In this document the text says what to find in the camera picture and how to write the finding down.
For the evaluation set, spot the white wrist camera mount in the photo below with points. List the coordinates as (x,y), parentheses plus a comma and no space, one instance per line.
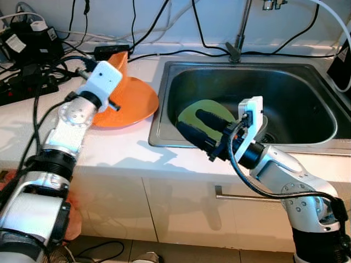
(101,79)
(249,123)

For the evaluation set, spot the black appliance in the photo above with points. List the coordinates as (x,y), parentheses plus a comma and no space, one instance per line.
(340,66)

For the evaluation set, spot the metal faucet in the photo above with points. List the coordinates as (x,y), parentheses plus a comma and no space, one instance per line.
(242,27)

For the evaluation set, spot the black power strip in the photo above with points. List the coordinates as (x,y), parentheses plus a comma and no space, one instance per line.
(22,87)

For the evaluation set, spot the black charger box white labels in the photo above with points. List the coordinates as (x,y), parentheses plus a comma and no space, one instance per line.
(33,44)

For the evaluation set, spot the orange plastic plate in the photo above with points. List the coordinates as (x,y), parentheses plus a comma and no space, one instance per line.
(137,101)

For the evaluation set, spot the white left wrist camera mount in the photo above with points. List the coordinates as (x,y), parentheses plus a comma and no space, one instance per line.
(101,79)

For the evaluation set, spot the grey bowl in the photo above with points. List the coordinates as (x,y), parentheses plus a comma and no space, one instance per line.
(263,123)

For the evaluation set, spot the orange plastic bowl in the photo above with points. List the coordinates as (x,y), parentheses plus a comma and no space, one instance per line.
(122,60)

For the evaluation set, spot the white kitchen cabinet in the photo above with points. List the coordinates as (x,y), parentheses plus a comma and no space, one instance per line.
(181,208)

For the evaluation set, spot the black power adapter brick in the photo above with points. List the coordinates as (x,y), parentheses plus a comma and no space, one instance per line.
(104,52)

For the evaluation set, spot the green plate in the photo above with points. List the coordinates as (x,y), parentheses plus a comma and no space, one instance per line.
(211,104)

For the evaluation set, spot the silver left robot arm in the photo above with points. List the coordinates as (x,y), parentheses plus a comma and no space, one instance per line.
(71,120)

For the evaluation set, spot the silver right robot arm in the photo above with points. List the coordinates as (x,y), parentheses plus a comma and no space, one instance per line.
(279,167)

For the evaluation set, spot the stainless steel sink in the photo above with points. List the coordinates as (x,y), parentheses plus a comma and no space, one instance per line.
(285,82)

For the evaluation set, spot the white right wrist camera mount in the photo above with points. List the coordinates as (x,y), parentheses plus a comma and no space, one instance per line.
(249,123)

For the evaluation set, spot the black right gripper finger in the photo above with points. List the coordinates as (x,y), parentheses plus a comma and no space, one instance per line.
(196,137)
(215,120)

